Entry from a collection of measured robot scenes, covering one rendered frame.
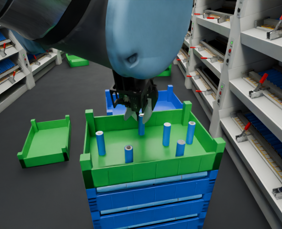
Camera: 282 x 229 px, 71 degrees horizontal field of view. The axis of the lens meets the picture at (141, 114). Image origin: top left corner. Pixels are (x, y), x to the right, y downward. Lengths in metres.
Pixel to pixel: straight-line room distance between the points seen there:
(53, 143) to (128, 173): 0.76
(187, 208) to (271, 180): 0.33
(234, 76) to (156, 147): 0.57
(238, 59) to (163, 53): 0.81
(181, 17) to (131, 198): 0.41
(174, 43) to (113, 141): 0.42
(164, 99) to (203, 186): 0.51
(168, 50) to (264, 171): 0.70
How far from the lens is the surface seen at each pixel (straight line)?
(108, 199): 0.48
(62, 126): 1.25
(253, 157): 0.86
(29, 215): 0.88
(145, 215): 0.56
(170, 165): 0.44
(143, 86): 0.41
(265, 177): 0.80
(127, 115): 0.50
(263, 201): 0.88
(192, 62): 1.65
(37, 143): 1.18
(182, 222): 0.63
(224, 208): 0.85
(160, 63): 0.16
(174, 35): 0.17
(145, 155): 0.50
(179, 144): 0.44
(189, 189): 0.52
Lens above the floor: 0.66
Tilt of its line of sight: 31 degrees down
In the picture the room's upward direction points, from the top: straight up
